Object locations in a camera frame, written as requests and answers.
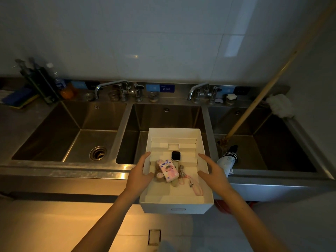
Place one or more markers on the wide blue backsplash label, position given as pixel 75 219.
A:
pixel 160 88

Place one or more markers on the steel faucet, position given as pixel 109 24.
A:
pixel 197 87
pixel 113 83

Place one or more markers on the person's right hand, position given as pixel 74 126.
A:
pixel 218 181

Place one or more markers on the steel sink plug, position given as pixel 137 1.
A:
pixel 153 97
pixel 231 98

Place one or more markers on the black backsplash socket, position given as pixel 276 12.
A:
pixel 94 85
pixel 241 91

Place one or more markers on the person's left forearm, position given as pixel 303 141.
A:
pixel 105 225

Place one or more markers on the white rag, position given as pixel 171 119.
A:
pixel 281 106

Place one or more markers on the small blue backsplash label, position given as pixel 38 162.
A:
pixel 78 85

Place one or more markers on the floor drain cover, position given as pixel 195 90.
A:
pixel 154 237

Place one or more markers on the clear bottle with orange liquid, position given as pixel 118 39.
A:
pixel 67 93

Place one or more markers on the person's right forearm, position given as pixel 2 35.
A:
pixel 254 225

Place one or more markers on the white cardboard storage box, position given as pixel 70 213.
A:
pixel 173 207

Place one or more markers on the pale blue folding umbrella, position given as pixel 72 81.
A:
pixel 225 162

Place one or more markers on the pink printed tissue packet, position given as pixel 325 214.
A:
pixel 169 170

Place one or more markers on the blue and yellow sponge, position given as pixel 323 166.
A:
pixel 18 98

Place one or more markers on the person's left hand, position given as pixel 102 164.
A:
pixel 136 181

